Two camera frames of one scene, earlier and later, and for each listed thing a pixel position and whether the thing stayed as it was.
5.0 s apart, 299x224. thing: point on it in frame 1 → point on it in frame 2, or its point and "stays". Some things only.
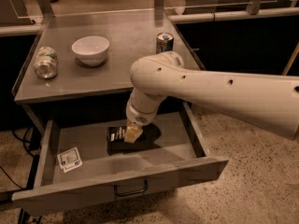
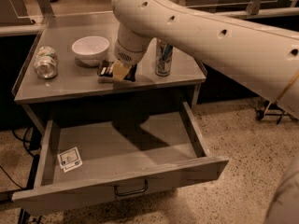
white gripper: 139,118 → 127,55
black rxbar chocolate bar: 116,134 → 106,70
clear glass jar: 46,63 stays
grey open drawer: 74,161 stays
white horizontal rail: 234,15 stays
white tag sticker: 69,160 stays
